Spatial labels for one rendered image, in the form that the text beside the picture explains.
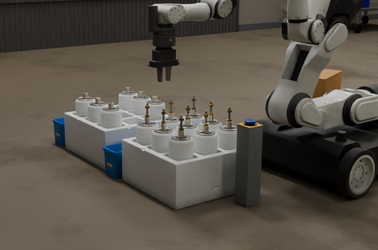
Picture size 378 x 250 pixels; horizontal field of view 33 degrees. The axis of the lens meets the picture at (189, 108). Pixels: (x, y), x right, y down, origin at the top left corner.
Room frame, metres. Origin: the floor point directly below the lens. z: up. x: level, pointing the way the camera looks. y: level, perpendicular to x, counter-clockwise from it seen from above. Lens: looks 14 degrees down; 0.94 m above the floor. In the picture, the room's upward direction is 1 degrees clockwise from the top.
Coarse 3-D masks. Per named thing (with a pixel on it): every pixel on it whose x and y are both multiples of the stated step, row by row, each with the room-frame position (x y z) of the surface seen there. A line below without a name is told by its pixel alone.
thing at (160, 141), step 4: (152, 132) 2.42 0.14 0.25; (172, 132) 2.41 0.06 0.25; (152, 136) 2.41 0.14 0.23; (156, 136) 2.39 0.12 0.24; (160, 136) 2.39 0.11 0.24; (164, 136) 2.39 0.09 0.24; (168, 136) 2.39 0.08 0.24; (152, 140) 2.41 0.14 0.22; (156, 140) 2.39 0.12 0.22; (160, 140) 2.39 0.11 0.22; (164, 140) 2.39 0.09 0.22; (168, 140) 2.39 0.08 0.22; (152, 144) 2.41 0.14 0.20; (156, 144) 2.39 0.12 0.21; (160, 144) 2.39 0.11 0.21; (164, 144) 2.39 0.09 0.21; (168, 144) 2.39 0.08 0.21; (152, 148) 2.41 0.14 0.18; (156, 148) 2.39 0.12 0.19; (160, 148) 2.39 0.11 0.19; (164, 148) 2.39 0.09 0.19; (160, 152) 2.39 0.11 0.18; (164, 152) 2.39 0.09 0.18
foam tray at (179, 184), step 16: (128, 144) 2.50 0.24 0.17; (128, 160) 2.50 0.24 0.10; (144, 160) 2.40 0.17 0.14; (160, 160) 2.31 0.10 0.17; (192, 160) 2.28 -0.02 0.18; (208, 160) 2.32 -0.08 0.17; (224, 160) 2.37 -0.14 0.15; (128, 176) 2.50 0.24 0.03; (144, 176) 2.40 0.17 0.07; (160, 176) 2.31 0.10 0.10; (176, 176) 2.23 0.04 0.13; (192, 176) 2.28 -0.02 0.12; (208, 176) 2.32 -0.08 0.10; (224, 176) 2.37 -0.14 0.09; (160, 192) 2.31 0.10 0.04; (176, 192) 2.23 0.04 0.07; (192, 192) 2.28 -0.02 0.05; (208, 192) 2.32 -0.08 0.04; (224, 192) 2.37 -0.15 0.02; (176, 208) 2.23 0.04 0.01
